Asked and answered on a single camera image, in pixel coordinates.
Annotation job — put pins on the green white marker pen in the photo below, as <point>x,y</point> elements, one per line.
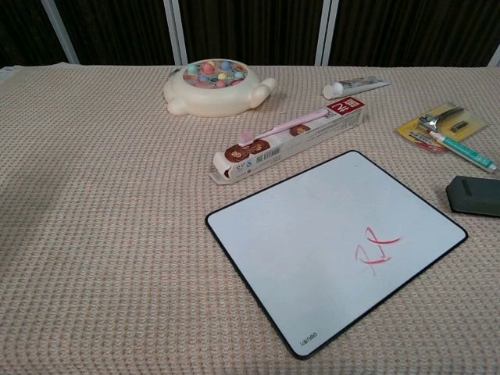
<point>465,150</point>

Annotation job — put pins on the cream fishing toy game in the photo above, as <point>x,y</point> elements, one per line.
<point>211,102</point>

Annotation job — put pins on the pink toothbrush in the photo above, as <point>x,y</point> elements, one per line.
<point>282,126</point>

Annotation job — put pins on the white partition frame post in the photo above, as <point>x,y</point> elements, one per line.
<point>495,58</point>
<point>176,31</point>
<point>327,31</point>
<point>58,31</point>

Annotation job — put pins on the long toothbrush carton box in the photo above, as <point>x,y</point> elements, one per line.
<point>312,135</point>

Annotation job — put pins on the white board with black rim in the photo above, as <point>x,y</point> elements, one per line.
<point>304,254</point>

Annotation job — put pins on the yellow nail clipper card pack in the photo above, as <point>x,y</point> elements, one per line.
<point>470,125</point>

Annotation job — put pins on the beige woven tablecloth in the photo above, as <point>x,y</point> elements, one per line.
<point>97,195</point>

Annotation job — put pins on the small toothpaste tube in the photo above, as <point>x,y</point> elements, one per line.
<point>351,88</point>

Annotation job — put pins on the dark grey board eraser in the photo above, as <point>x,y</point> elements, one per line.
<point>478,200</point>

